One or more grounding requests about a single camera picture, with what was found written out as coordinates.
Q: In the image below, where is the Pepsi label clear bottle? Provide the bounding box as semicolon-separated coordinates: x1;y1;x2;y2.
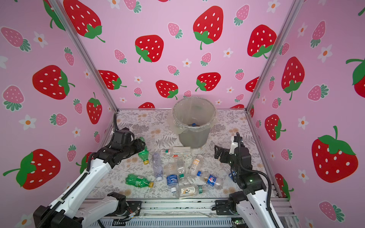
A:
196;171;223;190

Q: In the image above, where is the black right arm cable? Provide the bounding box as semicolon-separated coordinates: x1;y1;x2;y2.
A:
235;131;281;228

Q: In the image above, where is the clear water bottle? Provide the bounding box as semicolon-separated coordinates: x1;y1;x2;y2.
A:
152;152;163;181

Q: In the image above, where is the clear bottle blue label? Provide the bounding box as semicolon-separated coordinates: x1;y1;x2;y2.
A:
164;162;178;193
228;170;237;183

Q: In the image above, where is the grey mesh waste bin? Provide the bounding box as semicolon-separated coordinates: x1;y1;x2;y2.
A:
172;97;217;149

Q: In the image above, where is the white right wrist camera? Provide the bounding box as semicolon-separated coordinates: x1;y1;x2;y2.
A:
229;141;238;154

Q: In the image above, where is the clear bottle red green label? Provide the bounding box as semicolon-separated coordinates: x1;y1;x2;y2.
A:
160;146;192;158

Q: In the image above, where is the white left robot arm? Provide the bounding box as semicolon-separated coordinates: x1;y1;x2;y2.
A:
33;128;145;228

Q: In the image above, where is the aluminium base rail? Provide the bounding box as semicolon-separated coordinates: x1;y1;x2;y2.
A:
85;198;297;228

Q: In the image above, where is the clear bottle orange label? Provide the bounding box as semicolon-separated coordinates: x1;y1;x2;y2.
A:
188;154;204;177

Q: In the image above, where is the square bottle green cap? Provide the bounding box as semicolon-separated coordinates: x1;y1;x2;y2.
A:
176;184;207;199

